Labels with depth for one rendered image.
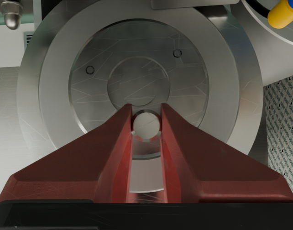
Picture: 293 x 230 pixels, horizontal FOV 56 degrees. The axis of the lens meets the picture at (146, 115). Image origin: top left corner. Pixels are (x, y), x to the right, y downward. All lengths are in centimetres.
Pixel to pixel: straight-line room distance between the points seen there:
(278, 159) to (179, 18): 29
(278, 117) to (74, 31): 30
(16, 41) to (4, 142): 275
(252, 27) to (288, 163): 23
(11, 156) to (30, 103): 37
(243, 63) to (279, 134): 24
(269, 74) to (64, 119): 17
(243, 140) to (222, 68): 4
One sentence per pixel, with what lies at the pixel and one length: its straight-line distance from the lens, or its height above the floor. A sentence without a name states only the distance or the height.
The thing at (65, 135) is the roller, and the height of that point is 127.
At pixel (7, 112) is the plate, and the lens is 55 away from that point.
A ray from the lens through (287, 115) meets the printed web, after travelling 38.
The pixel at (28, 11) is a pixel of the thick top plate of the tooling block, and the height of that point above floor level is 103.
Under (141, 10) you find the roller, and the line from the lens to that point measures 17.
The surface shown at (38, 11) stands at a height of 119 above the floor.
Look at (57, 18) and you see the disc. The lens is 19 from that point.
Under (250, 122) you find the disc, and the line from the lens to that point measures 17.
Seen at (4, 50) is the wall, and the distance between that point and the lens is 330.
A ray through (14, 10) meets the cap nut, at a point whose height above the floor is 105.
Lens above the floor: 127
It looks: 4 degrees down
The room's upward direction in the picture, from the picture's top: 176 degrees clockwise
